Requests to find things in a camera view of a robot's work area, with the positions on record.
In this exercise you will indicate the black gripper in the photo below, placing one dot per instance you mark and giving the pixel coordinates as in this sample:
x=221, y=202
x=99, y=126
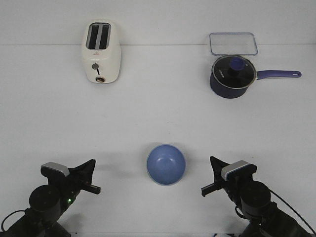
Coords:
x=80, y=178
x=230, y=186

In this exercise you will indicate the blue plastic bowl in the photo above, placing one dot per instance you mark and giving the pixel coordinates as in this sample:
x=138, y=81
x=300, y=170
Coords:
x=166, y=164

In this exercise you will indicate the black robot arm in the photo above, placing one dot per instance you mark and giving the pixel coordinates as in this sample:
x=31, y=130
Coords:
x=252, y=201
x=49, y=202

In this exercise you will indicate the dark blue saucepan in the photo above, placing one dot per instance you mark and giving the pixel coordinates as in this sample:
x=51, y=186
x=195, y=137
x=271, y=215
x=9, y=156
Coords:
x=236, y=93

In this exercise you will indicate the glass pot lid blue knob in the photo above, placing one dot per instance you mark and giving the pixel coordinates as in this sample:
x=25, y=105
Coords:
x=234, y=71

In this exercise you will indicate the cream white toaster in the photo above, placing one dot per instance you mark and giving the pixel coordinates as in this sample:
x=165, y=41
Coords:
x=101, y=52

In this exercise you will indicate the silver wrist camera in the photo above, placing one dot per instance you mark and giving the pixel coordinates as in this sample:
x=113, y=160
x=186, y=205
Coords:
x=51, y=168
x=236, y=168

